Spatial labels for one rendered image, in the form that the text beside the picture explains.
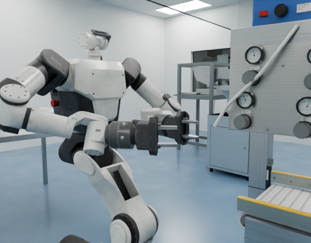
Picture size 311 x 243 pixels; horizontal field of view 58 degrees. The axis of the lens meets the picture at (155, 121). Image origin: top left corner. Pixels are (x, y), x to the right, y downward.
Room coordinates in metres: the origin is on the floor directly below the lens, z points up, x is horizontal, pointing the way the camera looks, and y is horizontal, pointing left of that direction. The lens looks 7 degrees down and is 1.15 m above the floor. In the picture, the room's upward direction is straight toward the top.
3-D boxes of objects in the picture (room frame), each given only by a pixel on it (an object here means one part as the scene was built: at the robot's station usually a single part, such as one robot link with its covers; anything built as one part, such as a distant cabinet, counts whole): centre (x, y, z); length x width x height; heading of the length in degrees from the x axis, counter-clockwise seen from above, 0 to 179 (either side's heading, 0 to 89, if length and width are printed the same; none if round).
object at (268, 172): (0.90, -0.37, 0.78); 0.02 x 0.01 x 0.20; 51
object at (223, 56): (6.81, -1.42, 1.43); 1.32 x 0.01 x 1.11; 47
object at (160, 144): (0.87, -0.04, 0.96); 0.06 x 0.03 x 0.02; 83
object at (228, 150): (3.61, -1.08, 0.38); 0.63 x 0.57 x 0.76; 47
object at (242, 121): (0.62, -0.19, 1.07); 0.03 x 0.03 x 0.05; 51
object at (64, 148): (1.29, 0.33, 0.85); 0.28 x 0.13 x 0.18; 51
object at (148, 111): (1.20, 0.01, 1.00); 0.13 x 0.07 x 0.09; 155
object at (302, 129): (0.54, -0.29, 1.06); 0.03 x 0.03 x 0.04; 51
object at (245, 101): (0.62, -0.20, 1.11); 0.04 x 0.01 x 0.04; 51
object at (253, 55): (0.61, -0.21, 1.21); 0.04 x 0.01 x 0.04; 51
